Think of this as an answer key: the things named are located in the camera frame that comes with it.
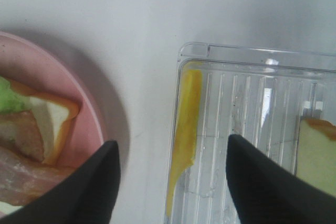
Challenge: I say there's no pink round plate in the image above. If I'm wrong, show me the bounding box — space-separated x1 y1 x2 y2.
1 33 104 169

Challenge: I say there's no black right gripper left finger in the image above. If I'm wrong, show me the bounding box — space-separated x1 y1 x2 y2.
1 141 121 223

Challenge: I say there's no right clear plastic tray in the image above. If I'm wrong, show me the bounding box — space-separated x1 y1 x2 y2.
164 42 335 223

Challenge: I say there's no green lettuce leaf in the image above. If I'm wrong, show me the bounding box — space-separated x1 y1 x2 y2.
0 77 27 114

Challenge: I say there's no yellow cheese slice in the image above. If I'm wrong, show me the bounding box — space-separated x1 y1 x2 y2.
166 69 202 217

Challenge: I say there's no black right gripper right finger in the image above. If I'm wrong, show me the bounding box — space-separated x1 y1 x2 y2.
226 134 335 223

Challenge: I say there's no bacon strip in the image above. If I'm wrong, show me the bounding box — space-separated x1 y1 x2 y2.
1 110 44 162
1 147 75 206

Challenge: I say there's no bread slice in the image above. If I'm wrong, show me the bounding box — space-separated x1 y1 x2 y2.
1 78 79 217
296 119 335 196

